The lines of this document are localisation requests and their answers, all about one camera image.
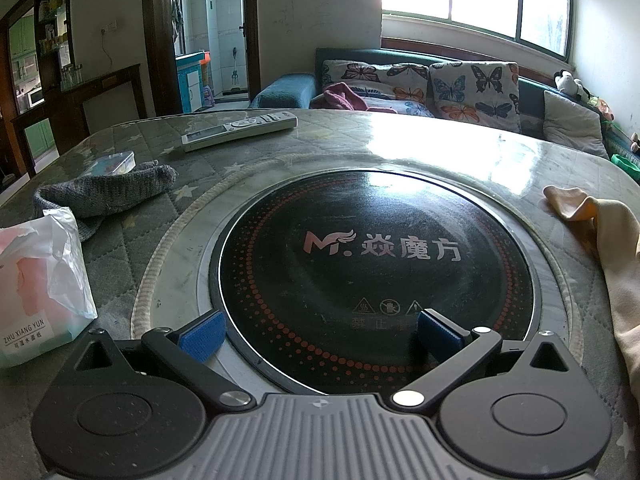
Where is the dark wooden shelf cabinet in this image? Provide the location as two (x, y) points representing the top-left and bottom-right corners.
(0, 0), (76, 181)

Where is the white remote control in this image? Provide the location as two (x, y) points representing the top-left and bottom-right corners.
(181, 111), (298, 153)

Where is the white pink tissue pack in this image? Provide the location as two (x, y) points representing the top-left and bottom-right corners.
(0, 207), (98, 368)

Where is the clear plastic box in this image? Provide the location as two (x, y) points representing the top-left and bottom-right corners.
(80, 151), (137, 179)

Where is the dark wooden door frame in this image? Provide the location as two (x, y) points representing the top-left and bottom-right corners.
(141, 0), (262, 116)

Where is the blue white toy cabinet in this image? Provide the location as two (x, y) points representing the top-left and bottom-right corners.
(176, 51), (211, 113)

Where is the panda plush toy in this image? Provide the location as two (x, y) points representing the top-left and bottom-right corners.
(552, 70), (592, 104)

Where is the green plastic basin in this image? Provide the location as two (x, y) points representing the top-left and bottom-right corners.
(611, 154), (640, 182)

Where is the butterfly print cushion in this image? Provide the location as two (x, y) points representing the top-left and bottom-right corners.
(320, 59), (432, 112)
(429, 61), (521, 133)

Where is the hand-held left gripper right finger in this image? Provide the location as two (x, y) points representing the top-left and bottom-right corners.
(392, 309), (576, 408)

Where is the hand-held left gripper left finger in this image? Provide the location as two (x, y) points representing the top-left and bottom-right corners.
(67, 309), (257, 408)

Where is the round black induction cooktop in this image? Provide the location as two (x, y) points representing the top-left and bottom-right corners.
(209, 170), (542, 396)

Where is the grey knitted sock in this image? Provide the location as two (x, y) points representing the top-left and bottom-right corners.
(32, 161), (178, 243)

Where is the pink cloth on sofa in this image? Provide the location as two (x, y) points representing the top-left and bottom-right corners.
(322, 81), (398, 115)

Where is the dark teal sofa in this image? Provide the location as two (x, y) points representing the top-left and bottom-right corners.
(250, 47), (640, 186)

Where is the cream garment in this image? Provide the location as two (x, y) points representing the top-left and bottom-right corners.
(543, 185), (640, 386)

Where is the grey pillow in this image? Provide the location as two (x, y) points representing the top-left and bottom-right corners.
(542, 91), (611, 161)

